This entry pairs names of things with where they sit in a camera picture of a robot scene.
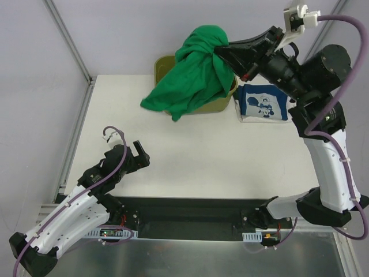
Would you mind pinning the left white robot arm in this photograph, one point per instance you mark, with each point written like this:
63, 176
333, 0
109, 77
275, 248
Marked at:
86, 208

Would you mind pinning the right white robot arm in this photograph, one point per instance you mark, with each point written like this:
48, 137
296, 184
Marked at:
331, 202

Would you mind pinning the folded navy printed t shirt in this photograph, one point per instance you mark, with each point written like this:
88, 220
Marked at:
264, 101

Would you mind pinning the folded white t shirt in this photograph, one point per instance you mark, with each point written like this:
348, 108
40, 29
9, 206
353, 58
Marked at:
248, 119

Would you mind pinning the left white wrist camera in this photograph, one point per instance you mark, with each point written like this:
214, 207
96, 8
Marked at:
113, 139

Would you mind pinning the olive green plastic bin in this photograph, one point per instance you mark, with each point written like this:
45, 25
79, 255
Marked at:
165, 63

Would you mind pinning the green t shirt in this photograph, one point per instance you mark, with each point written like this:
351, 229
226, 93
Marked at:
198, 77

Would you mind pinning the aluminium frame post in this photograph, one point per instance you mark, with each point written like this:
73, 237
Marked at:
67, 38
324, 30

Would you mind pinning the left white cable duct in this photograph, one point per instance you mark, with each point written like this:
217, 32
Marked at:
111, 233

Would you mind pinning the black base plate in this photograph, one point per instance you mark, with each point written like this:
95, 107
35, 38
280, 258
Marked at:
188, 219

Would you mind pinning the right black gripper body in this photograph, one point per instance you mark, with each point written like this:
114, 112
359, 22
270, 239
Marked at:
262, 55

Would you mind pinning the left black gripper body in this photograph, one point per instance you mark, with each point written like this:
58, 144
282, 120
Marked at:
134, 158

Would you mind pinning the left aluminium frame post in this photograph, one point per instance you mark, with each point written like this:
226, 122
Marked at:
67, 38

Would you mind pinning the white cable duct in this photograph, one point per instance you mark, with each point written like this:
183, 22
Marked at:
111, 233
252, 237

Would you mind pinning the right aluminium frame post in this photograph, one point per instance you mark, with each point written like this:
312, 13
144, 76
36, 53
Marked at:
324, 30

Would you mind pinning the right white cable duct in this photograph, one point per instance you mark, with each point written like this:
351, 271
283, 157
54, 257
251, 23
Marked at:
252, 237

